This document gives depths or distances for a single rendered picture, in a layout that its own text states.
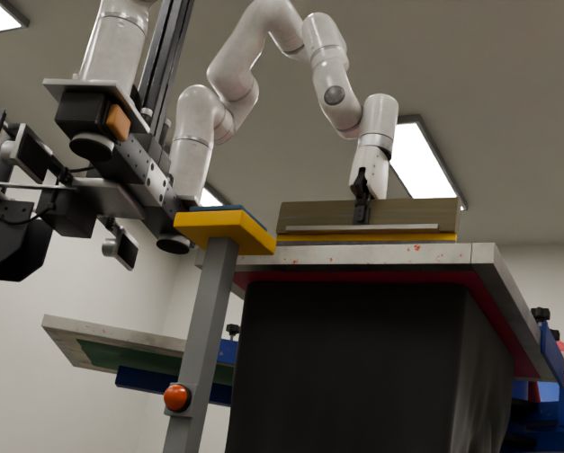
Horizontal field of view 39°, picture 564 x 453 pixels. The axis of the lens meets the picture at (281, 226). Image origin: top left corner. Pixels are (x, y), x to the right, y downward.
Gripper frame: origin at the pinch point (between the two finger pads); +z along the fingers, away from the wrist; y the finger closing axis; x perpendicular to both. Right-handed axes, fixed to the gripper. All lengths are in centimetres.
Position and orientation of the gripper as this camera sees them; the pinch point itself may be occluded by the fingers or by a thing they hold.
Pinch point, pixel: (364, 221)
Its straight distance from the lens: 161.4
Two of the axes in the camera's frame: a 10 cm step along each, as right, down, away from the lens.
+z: -1.7, 9.1, -3.7
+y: -4.2, -4.1, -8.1
